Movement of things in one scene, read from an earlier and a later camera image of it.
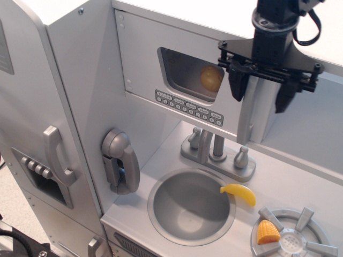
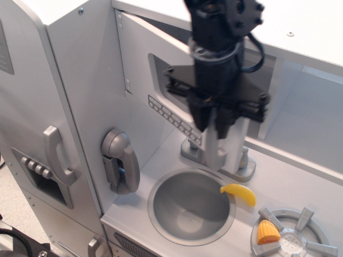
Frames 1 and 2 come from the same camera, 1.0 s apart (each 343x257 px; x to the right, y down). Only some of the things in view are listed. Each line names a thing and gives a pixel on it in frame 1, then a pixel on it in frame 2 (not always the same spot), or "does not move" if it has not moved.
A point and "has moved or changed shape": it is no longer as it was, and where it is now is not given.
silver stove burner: (303, 234) does not move
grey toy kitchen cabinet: (120, 135) does not move
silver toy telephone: (120, 163) does not move
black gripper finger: (238, 75) → (201, 113)
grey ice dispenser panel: (42, 177) does not move
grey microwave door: (178, 69) has moved or changed shape
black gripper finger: (286, 93) → (224, 119)
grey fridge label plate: (6, 66) does not move
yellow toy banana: (241, 190) does not move
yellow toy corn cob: (267, 233) does not move
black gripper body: (271, 54) → (215, 78)
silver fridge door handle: (66, 176) does not move
